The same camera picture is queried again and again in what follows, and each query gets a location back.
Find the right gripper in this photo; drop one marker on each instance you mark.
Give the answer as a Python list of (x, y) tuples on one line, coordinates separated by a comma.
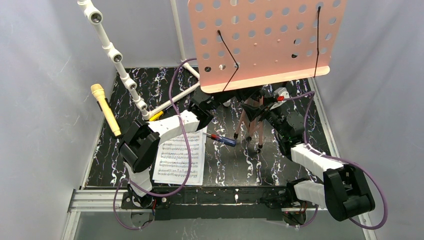
[(265, 104)]

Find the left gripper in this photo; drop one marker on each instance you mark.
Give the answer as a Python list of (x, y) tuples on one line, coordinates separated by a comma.
[(216, 99)]

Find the blue red screwdriver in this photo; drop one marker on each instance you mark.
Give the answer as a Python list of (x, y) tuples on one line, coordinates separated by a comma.
[(224, 140)]

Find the pink music stand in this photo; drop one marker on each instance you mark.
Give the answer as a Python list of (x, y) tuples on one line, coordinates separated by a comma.
[(246, 43)]

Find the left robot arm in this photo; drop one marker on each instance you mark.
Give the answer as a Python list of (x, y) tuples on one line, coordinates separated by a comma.
[(138, 147)]

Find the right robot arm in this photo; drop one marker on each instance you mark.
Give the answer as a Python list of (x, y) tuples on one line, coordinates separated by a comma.
[(343, 190)]

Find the yellow toy microphone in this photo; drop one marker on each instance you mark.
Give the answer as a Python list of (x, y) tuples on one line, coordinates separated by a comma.
[(99, 94)]

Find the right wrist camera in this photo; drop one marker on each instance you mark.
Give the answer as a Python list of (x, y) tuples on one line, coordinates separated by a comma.
[(280, 96)]

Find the aluminium frame rail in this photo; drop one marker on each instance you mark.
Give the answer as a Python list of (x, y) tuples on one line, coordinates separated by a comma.
[(193, 202)]

